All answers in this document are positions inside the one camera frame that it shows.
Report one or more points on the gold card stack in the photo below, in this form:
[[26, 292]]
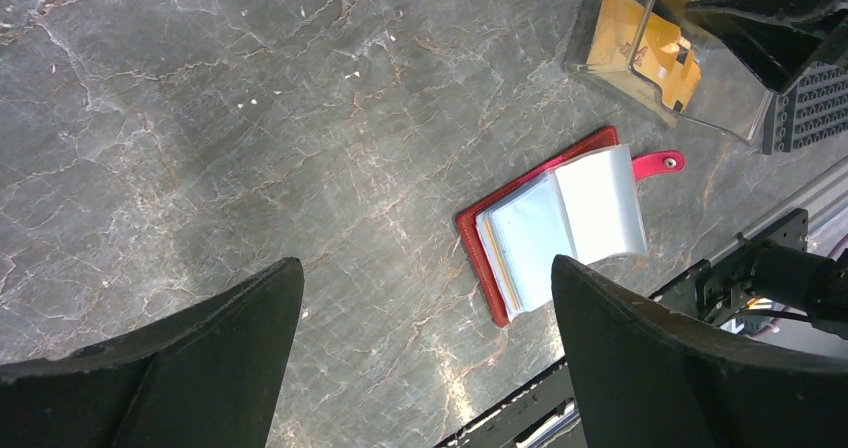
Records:
[[646, 57]]

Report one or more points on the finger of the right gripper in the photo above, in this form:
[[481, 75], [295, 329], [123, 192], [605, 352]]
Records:
[[776, 40]]

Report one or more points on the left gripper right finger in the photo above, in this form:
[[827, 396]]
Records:
[[645, 376]]

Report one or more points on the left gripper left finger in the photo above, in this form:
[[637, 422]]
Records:
[[206, 376]]

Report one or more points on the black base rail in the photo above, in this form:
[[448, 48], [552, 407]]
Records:
[[542, 413]]

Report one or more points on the tiered acrylic card stand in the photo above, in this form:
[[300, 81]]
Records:
[[728, 99]]

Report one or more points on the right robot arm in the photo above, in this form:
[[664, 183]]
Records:
[[772, 274]]

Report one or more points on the grey studded baseplate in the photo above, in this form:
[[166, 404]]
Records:
[[813, 110]]

